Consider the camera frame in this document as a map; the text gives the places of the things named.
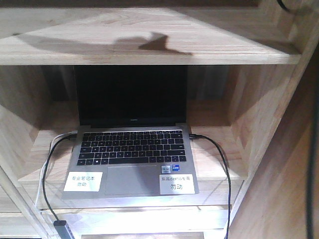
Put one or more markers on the grey laptop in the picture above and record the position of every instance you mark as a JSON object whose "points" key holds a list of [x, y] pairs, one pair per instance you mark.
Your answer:
{"points": [[133, 139]]}

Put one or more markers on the wooden shelf unit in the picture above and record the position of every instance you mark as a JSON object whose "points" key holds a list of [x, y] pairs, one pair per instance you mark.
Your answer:
{"points": [[266, 48]]}

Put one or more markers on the grey usb hub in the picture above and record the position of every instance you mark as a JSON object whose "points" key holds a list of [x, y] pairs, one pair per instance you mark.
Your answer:
{"points": [[63, 229]]}

